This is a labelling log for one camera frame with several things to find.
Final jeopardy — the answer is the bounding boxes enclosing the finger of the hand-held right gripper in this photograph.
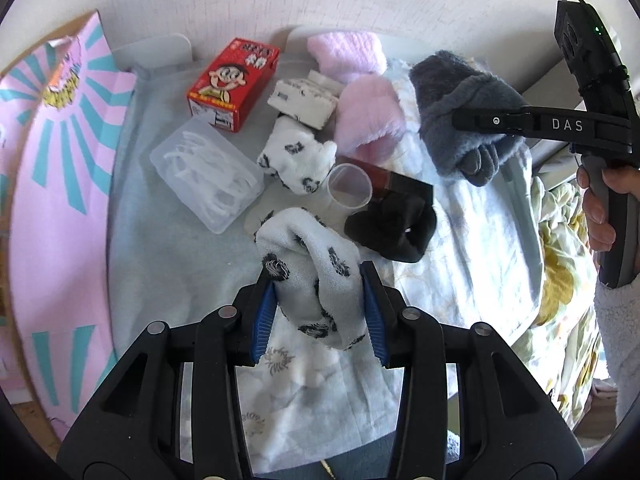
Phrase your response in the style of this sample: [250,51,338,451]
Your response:
[451,105,540,137]

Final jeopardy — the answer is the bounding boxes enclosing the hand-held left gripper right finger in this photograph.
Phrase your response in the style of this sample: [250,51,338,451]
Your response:
[358,261,587,478]

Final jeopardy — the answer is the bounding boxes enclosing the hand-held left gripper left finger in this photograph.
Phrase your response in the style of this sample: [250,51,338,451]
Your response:
[57,261,277,480]

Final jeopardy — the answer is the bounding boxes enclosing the grey fluffy sock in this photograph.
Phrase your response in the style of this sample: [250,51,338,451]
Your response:
[409,50,531,188]

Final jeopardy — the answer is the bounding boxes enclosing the white black-patterned sock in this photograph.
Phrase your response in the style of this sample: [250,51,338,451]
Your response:
[256,116,338,196]
[254,208,368,351]

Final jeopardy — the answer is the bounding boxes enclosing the clear plastic cup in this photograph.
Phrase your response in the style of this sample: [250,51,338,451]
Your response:
[326,162,373,221]

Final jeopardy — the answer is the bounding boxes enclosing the person's right forearm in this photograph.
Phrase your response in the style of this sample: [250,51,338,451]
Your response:
[594,272,640,456]

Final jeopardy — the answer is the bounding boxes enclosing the person's right hand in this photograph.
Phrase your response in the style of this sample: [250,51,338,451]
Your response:
[575,165,640,252]

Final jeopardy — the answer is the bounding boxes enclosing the black sock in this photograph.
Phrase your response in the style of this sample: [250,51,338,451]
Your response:
[344,194,437,264]

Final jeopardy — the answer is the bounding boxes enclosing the dark red brown box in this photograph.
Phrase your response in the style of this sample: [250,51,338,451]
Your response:
[341,156,434,205]

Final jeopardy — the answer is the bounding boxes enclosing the pale floral blanket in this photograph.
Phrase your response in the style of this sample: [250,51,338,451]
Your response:
[235,55,551,476]

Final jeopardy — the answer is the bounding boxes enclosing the light blue cloth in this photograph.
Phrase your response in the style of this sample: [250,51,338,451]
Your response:
[107,50,401,356]

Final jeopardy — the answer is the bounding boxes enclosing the pink smooth fluffy sock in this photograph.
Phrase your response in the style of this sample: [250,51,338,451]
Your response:
[334,76,405,165]

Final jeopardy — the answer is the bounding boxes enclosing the clear floss pick box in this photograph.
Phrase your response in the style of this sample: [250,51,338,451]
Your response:
[149,112,266,235]

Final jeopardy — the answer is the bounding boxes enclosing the pink ribbed fluffy sock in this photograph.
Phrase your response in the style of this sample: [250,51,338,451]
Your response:
[306,31,388,85]

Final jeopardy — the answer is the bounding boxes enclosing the yellow floral quilt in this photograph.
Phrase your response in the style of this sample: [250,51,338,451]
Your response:
[520,175,608,426]

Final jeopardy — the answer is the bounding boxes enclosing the white tissue packet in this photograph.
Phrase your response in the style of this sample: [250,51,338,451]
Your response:
[266,70,343,130]

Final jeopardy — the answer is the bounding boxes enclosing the pink and teal patterned bag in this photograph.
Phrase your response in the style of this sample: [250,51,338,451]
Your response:
[0,10,137,441]

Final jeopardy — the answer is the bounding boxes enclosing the red cartoon carton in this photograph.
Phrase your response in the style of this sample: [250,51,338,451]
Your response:
[186,37,280,133]

